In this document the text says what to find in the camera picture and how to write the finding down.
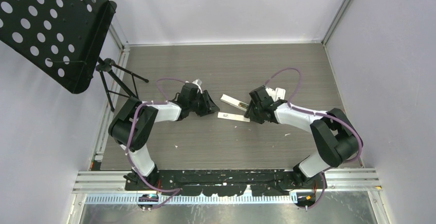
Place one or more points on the long white remote cover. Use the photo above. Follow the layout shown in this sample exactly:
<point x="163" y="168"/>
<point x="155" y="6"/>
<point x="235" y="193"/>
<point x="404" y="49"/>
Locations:
<point x="232" y="117"/>

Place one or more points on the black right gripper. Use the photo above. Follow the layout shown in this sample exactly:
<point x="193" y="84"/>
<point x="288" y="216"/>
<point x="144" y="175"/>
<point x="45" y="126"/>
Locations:
<point x="250" y="114"/>

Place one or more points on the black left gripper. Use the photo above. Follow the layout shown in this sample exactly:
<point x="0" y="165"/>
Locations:
<point x="209" y="107"/>

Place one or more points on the white remote control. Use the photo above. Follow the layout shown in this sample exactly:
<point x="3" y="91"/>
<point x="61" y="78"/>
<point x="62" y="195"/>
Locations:
<point x="234" y="102"/>
<point x="276" y="94"/>

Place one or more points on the black music stand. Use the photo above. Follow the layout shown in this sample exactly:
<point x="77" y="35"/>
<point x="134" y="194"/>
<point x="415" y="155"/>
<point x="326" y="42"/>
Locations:
<point x="63" y="38"/>

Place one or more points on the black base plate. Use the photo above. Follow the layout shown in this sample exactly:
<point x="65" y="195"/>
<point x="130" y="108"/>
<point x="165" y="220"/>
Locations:
<point x="222" y="183"/>

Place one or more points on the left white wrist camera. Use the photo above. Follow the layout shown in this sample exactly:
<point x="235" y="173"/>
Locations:
<point x="198" y="83"/>

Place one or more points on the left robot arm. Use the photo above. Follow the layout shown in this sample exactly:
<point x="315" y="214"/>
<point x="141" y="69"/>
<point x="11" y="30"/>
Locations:
<point x="132" y="125"/>

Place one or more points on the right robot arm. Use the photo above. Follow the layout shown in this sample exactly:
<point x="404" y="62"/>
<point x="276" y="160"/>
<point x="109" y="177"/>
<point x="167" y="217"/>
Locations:
<point x="336" y="140"/>

